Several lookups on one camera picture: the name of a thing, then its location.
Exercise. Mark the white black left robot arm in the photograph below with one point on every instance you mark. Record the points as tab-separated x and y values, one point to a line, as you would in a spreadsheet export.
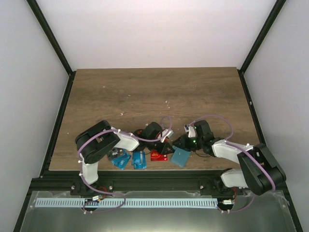
101	139

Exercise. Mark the black front frame rail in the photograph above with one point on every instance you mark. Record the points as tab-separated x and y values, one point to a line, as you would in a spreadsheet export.
207	182

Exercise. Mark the blue card holder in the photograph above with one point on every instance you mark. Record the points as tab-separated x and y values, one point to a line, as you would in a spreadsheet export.
180	157

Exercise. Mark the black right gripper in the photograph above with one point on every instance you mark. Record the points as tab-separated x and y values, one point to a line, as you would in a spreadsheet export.
183	143

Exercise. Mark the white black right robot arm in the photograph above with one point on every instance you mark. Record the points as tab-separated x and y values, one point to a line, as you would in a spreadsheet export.
259	170

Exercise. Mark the black credit card pile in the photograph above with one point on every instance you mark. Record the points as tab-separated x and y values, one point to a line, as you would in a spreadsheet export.
115	153

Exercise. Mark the grey metal base plate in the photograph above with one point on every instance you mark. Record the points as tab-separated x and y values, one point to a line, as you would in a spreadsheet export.
267	213

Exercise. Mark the black frame post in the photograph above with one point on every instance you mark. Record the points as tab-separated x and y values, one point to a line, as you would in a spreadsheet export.
262	34
50	35

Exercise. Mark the blue credit card pile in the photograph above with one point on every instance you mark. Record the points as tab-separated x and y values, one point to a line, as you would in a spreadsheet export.
139	160

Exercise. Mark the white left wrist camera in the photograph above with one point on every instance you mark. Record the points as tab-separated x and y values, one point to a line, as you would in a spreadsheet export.
165	134

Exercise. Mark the light blue slotted cable duct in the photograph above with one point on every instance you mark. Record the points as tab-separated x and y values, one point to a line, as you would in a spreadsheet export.
128	203

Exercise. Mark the black right frame post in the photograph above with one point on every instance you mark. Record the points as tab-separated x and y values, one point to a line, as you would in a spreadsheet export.
262	34

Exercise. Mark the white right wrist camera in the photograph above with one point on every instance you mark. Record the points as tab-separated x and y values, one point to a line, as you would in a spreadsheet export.
190	130

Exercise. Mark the black left frame post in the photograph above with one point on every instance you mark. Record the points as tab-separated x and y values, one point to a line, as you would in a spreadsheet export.
50	35

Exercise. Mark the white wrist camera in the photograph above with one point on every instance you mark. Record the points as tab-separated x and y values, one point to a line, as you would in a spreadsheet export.
165	134
190	130

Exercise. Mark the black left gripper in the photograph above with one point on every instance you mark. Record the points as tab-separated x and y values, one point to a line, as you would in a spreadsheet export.
163	150

